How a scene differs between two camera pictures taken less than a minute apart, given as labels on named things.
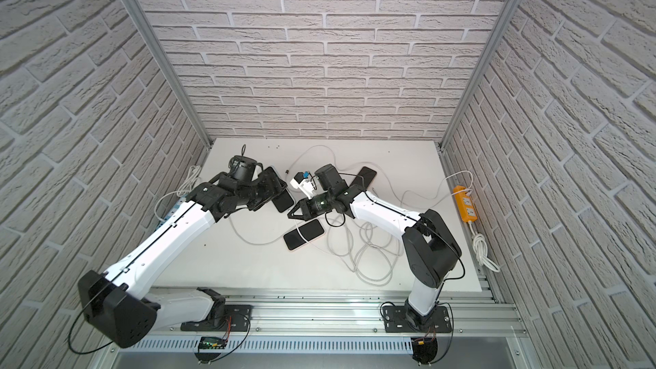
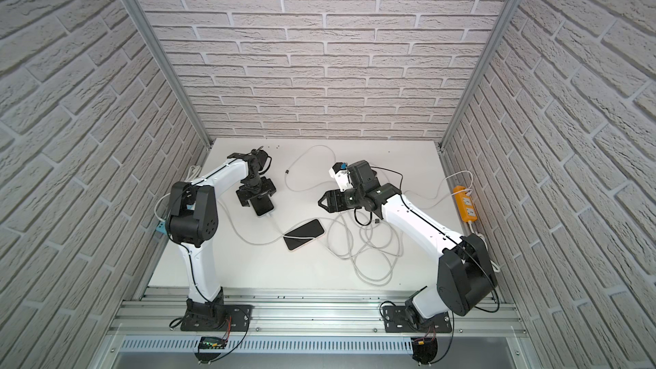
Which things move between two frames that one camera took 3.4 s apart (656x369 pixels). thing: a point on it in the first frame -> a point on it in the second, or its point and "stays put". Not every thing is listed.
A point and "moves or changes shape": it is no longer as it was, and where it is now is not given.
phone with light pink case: x=310 y=231 stays put
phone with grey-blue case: x=283 y=202 moves or changes shape
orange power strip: x=466 y=208 stays put
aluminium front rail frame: x=313 y=320 stays put
